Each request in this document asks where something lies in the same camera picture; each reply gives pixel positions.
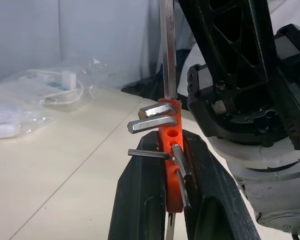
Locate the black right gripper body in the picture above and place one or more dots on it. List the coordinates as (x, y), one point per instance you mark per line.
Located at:
(240, 125)

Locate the small dark hex key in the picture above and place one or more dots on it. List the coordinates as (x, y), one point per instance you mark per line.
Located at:
(183, 192)

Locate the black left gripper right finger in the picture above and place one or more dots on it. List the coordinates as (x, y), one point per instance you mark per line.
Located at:
(215, 200)

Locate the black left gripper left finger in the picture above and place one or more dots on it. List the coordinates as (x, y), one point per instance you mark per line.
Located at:
(137, 190)

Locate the orange hex key holder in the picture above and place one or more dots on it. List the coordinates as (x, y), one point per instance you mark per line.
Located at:
(172, 192)

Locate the large silver hex key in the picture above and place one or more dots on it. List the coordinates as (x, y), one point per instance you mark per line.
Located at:
(168, 50)

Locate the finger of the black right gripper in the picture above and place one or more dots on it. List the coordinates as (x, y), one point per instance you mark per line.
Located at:
(207, 30)

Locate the thin dark hex key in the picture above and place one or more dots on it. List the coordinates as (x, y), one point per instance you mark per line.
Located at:
(145, 153)

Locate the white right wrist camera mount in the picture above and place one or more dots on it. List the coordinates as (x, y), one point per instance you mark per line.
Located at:
(252, 156)

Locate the thick silver hex key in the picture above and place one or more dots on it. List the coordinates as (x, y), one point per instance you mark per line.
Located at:
(150, 124)

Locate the clear bag with white contents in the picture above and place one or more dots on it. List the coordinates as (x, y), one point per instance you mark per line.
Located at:
(7, 120)

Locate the medium dark hex key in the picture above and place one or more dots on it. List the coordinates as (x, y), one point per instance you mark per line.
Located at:
(182, 162)

